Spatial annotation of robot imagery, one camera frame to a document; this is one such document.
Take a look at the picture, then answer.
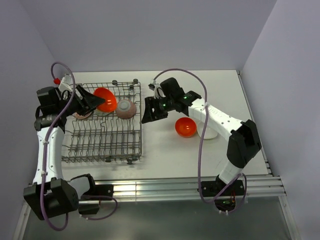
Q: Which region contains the plain orange bowl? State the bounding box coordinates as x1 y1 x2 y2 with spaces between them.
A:
174 117 197 138
93 87 117 113

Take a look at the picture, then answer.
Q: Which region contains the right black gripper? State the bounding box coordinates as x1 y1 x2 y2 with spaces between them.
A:
141 95 175 124

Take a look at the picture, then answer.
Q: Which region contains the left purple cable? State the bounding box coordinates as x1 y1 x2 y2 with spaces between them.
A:
39 62 118 231

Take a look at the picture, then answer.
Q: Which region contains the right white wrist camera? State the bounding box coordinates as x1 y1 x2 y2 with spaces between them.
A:
148 79 165 99

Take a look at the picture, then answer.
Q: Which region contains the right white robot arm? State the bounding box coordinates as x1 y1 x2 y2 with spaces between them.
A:
141 77 262 195

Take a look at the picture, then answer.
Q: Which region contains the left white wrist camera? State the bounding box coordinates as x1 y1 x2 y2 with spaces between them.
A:
53 74 73 93

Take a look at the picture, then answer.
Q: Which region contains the dark patterned bottom bowl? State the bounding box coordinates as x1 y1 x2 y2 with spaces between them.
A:
115 99 137 119

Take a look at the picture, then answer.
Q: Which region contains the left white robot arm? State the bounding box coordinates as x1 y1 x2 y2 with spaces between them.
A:
23 85 105 221

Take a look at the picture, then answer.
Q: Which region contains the white bowl yellow flower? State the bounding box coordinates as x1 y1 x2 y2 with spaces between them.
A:
94 109 111 117

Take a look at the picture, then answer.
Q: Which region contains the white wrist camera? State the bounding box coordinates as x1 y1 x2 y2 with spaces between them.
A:
148 79 165 99
53 74 73 93

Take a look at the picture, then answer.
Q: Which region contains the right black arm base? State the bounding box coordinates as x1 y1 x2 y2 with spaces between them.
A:
200 177 247 214

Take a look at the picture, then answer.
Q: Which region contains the aluminium mounting rail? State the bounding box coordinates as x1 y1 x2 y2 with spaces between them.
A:
23 176 287 205

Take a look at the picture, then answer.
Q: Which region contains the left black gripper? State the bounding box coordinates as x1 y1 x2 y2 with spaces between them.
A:
57 85 106 117

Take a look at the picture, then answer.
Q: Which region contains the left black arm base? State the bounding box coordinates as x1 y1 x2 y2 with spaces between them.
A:
78 184 114 216

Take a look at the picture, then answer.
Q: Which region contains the orange floral pattern bowl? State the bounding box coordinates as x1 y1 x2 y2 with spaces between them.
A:
72 112 92 120

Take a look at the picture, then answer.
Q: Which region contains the grey wire dish rack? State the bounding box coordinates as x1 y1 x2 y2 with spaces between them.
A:
62 78 142 164

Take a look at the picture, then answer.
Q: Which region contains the white square bowl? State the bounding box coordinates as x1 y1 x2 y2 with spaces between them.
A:
196 122 218 140

